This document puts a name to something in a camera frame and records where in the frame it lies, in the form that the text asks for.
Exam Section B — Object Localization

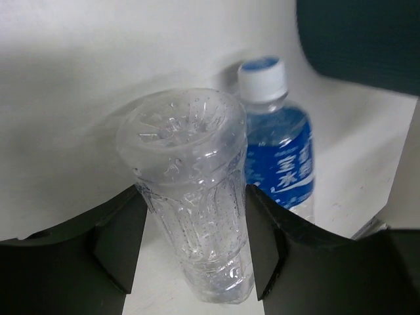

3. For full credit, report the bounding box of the blue label water bottle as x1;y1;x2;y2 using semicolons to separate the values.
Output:
237;56;315;222

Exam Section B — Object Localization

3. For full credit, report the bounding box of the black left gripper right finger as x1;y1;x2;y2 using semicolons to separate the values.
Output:
245;185;419;314

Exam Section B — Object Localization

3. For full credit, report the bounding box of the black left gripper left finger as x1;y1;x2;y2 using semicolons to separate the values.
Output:
1;186;147;314

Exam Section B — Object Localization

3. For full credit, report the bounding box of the dark teal plastic bin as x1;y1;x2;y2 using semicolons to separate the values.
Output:
296;0;419;96

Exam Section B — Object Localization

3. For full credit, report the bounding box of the clear unlabelled plastic bottle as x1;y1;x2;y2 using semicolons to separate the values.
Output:
116;88;254;305

